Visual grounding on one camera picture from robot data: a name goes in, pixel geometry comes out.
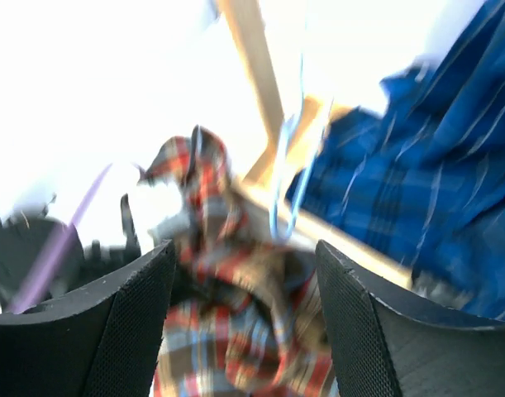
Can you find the blue plaid shirt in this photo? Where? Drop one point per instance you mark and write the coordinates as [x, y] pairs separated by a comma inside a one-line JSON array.
[[424, 184]]

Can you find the light blue hanger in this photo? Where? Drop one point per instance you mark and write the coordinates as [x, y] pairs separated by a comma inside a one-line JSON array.
[[284, 173]]

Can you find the red brown plaid shirt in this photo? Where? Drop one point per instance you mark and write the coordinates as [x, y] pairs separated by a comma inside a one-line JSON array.
[[254, 326]]

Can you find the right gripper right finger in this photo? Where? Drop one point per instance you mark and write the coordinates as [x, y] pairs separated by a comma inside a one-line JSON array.
[[388, 341]]

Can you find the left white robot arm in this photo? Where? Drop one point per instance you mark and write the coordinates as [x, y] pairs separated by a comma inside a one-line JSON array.
[[42, 258]]

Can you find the wooden clothes rack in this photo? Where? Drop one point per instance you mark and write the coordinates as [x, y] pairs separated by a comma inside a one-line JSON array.
[[247, 30]]

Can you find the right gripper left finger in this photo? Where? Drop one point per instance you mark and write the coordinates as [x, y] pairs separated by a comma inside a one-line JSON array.
[[99, 340]]

